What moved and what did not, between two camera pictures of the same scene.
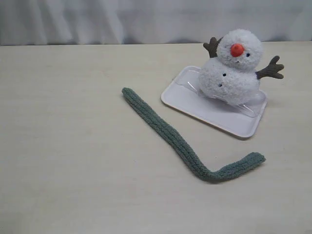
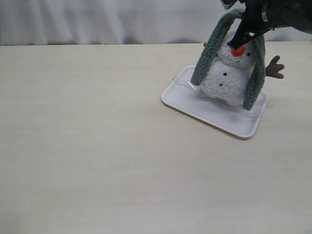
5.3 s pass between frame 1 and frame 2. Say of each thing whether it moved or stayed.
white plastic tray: stayed
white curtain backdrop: stayed
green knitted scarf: moved
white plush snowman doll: stayed
